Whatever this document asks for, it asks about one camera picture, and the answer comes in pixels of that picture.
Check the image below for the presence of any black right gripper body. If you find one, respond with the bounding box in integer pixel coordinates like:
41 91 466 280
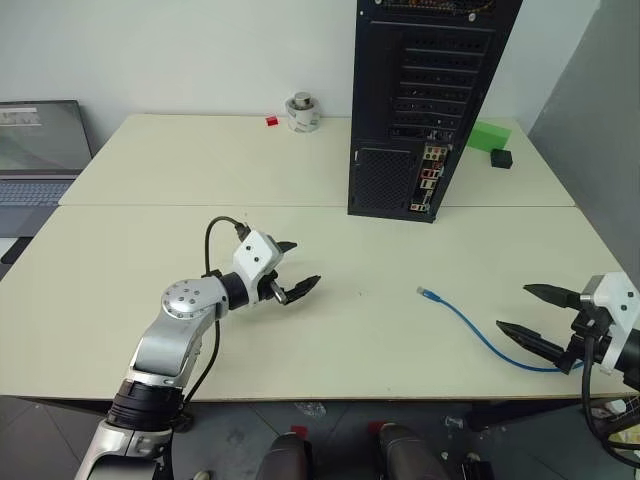
558 293 614 376

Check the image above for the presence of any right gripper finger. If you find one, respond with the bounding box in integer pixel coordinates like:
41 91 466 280
522 283 581 311
494 319 569 369

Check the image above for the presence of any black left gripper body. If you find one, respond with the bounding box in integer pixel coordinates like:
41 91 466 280
258 268 296 305

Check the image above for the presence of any white tape roll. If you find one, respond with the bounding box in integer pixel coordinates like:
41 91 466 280
285 95 322 134

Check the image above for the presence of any dark rounded shape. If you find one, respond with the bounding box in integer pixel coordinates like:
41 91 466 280
374 422 452 480
259 432 317 480

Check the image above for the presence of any green foam block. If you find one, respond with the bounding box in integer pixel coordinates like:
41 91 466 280
468 120 512 152

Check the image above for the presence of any grey partition panel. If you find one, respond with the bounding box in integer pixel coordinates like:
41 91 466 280
527 0 640 281

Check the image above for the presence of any black computer tower case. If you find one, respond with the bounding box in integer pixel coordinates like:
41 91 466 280
347 0 524 224

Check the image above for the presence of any grey laptop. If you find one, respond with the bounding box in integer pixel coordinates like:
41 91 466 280
0 99 96 239

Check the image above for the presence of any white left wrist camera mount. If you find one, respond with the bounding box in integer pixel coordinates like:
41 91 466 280
232 230 282 306

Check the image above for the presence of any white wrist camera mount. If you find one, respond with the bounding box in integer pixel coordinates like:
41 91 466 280
579 272 640 375
232 230 282 306

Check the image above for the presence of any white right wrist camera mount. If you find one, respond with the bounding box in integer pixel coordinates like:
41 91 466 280
579 272 640 375

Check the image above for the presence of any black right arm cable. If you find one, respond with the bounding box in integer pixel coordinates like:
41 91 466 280
579 335 640 466

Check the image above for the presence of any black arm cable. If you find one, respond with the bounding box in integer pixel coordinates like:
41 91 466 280
182 215 251 404
579 335 640 466

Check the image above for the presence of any blue ethernet cable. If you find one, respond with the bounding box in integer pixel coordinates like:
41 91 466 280
416 285 586 374

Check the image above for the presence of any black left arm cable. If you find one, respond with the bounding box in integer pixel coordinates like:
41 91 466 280
182 215 251 404

